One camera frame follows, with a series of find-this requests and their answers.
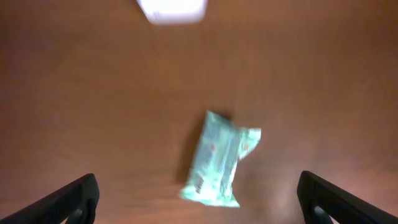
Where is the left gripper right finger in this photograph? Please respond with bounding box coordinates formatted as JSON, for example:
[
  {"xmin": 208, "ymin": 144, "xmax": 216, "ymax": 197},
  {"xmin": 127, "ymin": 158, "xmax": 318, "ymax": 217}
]
[{"xmin": 297, "ymin": 170, "xmax": 397, "ymax": 224}]

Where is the white barcode scanner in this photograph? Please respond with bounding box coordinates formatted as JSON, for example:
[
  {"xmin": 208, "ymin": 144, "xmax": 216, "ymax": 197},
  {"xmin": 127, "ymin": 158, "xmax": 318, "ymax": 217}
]
[{"xmin": 136, "ymin": 0, "xmax": 208, "ymax": 26}]

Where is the mint green wipes packet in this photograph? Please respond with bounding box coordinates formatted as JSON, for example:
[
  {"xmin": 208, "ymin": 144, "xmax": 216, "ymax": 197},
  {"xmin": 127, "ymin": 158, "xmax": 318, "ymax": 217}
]
[{"xmin": 180, "ymin": 111, "xmax": 262, "ymax": 208}]

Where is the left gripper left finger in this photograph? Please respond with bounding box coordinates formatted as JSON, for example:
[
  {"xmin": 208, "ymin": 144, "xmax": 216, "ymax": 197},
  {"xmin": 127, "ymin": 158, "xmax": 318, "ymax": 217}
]
[{"xmin": 1, "ymin": 174, "xmax": 100, "ymax": 224}]

